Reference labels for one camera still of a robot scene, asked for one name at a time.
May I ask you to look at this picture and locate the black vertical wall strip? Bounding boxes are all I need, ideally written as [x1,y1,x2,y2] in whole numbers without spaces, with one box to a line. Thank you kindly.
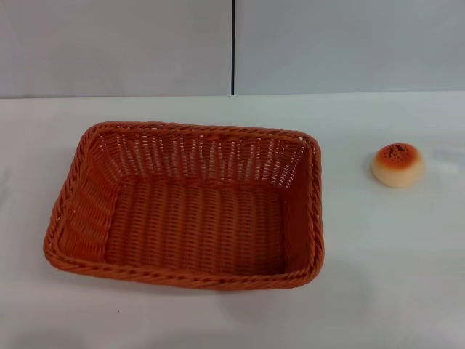
[230,0,237,96]

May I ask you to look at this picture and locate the orange woven plastic basket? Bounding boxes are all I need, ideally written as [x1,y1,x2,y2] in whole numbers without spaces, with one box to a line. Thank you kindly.
[43,121,324,292]

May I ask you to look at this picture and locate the round toasted bread bun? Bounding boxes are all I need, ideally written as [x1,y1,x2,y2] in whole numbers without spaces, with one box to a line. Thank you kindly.
[371,144,424,189]

